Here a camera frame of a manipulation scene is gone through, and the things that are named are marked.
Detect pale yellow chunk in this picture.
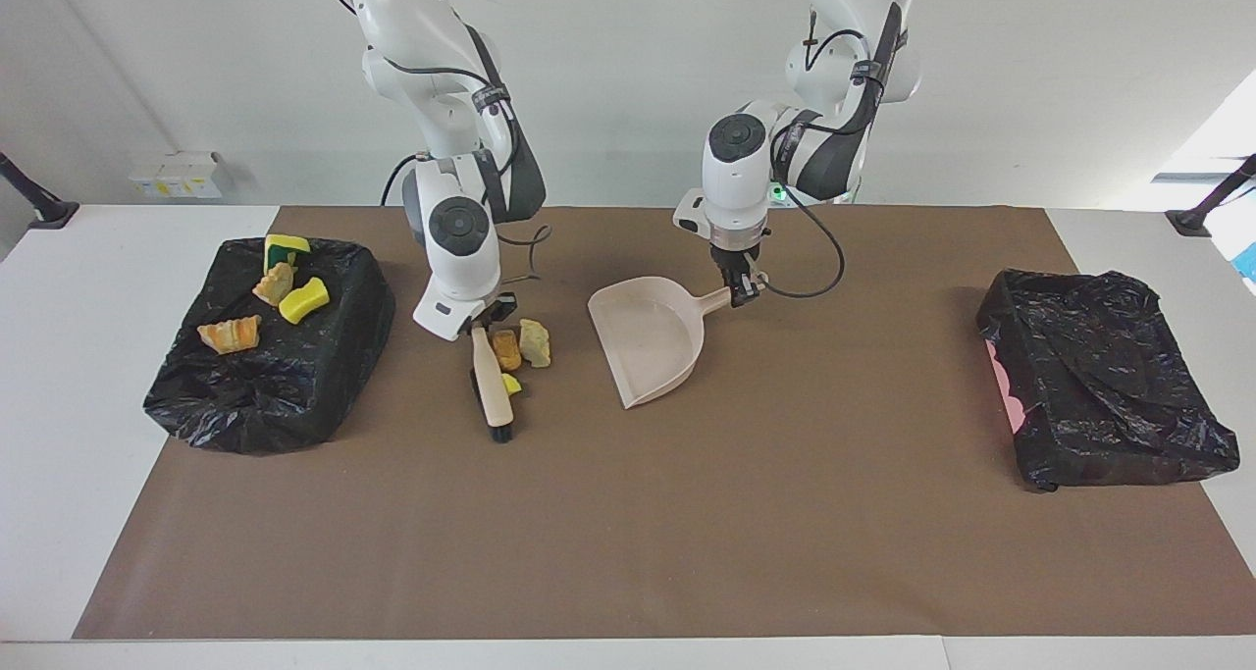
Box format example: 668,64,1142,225
518,319,553,370

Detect beige hand brush black bristles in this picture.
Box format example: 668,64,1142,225
470,325,516,444

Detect beige plastic dustpan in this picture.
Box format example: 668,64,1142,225
587,276,736,411

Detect yellow sponge piece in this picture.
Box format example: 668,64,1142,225
279,277,332,326
264,233,312,270

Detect pale dumpling toy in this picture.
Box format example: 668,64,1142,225
252,262,297,307

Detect orange striped croissant toy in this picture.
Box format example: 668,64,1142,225
197,315,263,356

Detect black plastic trash bag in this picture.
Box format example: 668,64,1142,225
143,236,397,456

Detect pink bin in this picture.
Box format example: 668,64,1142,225
989,341,1026,434

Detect right black bagged bin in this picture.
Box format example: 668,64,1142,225
976,269,1241,492

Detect brown paper table mat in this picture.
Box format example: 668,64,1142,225
72,205,1256,642

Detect black clamp stand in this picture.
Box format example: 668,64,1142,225
0,152,80,231
1166,154,1256,238

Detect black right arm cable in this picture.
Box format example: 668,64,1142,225
496,221,553,286

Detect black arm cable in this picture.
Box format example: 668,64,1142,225
496,221,553,286
756,3,909,300

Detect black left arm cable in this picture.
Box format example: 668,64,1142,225
756,3,909,300

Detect black right base cable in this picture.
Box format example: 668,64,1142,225
381,153,425,207

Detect white wall power boxes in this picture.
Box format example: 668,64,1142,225
129,150,226,199

